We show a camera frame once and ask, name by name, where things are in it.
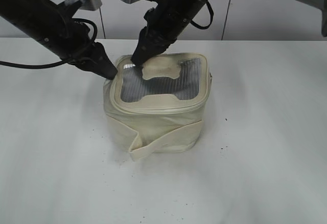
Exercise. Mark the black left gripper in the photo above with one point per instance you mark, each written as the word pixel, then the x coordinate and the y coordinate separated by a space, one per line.
pixel 81 50

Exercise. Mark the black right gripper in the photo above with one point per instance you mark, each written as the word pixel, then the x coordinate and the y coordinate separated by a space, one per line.
pixel 164 25

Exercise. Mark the cream bag with silver window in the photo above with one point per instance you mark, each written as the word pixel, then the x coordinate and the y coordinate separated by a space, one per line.
pixel 157 107

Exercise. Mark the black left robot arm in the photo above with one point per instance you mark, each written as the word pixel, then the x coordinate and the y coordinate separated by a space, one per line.
pixel 40 20

